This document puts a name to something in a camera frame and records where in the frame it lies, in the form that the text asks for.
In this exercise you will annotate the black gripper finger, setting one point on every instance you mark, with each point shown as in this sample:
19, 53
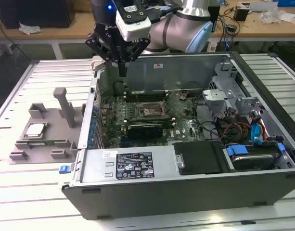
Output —
98, 43
140, 49

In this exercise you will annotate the silver CPU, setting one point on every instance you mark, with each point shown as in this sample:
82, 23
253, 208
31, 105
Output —
36, 130

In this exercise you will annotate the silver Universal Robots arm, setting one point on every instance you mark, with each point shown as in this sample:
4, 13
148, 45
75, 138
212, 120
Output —
178, 31

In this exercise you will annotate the CPU socket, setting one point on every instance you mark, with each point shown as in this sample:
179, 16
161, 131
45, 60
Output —
150, 111

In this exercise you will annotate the grey plastic case hinge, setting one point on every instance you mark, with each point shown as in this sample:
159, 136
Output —
97, 65

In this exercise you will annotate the black RAM slot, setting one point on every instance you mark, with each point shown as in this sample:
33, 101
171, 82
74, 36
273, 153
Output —
149, 118
152, 97
152, 92
166, 122

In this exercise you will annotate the round coin battery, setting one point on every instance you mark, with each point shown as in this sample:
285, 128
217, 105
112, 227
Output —
183, 96

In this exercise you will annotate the large black computer tower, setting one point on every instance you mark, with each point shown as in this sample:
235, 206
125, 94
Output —
41, 12

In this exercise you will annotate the blue slot retainer clip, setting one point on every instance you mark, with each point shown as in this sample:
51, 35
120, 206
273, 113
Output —
91, 142
96, 111
92, 132
93, 124

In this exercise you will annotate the crumpled white paper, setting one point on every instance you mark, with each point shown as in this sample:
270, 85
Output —
29, 29

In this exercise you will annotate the white socket box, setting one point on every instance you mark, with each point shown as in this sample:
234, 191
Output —
211, 47

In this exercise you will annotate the green motherboard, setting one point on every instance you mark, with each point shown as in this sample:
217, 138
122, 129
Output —
181, 113

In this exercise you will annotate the black graphics card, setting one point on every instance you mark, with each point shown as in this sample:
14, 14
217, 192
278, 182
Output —
144, 132

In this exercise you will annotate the silver metal drive cage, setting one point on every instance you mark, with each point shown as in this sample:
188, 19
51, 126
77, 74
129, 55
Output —
218, 95

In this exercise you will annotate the small black device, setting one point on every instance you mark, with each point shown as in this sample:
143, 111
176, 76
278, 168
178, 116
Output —
231, 28

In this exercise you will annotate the grey parts rack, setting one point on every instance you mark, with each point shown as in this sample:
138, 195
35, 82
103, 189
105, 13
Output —
48, 131

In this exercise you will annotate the black power adapter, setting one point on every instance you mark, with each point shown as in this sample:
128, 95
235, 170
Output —
241, 14

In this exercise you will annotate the wooden desk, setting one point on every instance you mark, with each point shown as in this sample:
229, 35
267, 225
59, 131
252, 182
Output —
253, 30

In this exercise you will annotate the silver power supply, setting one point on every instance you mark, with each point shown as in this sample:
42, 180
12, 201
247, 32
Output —
94, 166

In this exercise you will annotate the black plastic shroud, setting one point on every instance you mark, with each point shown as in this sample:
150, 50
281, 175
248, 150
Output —
200, 156

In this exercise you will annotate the blue case latch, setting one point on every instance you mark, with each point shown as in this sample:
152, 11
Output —
64, 169

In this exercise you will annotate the clear plastic bag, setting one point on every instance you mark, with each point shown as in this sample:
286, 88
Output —
270, 15

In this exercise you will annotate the open black PC case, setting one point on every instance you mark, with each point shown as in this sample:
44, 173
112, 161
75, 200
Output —
161, 199

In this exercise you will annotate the white flat box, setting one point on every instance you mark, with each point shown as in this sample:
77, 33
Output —
291, 18

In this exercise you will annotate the blue box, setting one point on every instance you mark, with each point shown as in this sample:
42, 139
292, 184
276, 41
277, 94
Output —
289, 3

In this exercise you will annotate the hard disk in blue carrier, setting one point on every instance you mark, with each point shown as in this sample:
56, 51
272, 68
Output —
253, 161

